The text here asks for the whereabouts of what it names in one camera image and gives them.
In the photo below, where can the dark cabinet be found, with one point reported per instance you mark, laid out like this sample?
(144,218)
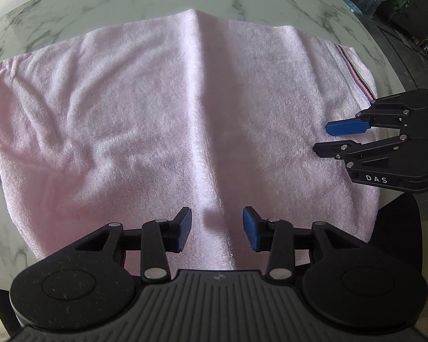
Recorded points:
(417,17)

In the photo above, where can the pink towel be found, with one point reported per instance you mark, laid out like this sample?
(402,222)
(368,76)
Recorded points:
(146,131)

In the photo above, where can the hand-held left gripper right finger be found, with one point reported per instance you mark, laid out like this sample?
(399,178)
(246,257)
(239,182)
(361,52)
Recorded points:
(251,226)

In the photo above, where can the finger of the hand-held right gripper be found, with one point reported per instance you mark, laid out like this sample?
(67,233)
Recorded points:
(344,127)
(333,149)

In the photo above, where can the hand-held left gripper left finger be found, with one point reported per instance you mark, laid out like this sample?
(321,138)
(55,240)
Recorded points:
(184,226)

